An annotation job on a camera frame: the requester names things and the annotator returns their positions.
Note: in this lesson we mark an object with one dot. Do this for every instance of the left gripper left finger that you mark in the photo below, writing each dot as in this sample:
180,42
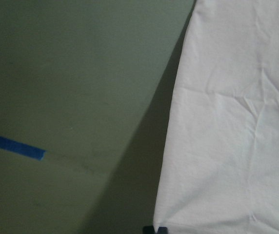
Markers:
148,230

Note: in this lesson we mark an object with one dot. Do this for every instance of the pink Snoopy t-shirt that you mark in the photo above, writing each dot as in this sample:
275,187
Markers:
220,169

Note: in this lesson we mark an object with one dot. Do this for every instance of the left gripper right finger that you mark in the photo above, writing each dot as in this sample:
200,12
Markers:
162,230

